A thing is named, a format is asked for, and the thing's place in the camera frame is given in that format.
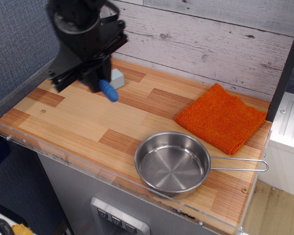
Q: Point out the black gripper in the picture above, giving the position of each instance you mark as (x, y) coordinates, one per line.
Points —
(85, 52)

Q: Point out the grey cube block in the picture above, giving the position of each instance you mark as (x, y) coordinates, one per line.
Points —
(117, 79)

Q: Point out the dark right vertical post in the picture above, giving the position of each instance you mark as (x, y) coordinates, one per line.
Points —
(281, 86)

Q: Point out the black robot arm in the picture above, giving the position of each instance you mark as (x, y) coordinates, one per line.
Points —
(82, 12)

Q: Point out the orange knitted cloth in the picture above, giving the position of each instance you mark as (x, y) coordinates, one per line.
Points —
(220, 119)

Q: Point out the white aluminium box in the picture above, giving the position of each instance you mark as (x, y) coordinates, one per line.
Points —
(279, 151)

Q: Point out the blue handled metal spoon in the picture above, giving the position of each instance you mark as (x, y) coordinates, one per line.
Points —
(103, 86)

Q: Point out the grey control panel with buttons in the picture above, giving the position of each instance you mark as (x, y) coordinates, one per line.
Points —
(117, 218)

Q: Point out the stainless steel pan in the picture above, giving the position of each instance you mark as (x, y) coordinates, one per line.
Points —
(176, 165)

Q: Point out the clear acrylic table guard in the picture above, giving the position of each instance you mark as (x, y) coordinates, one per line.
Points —
(87, 144)

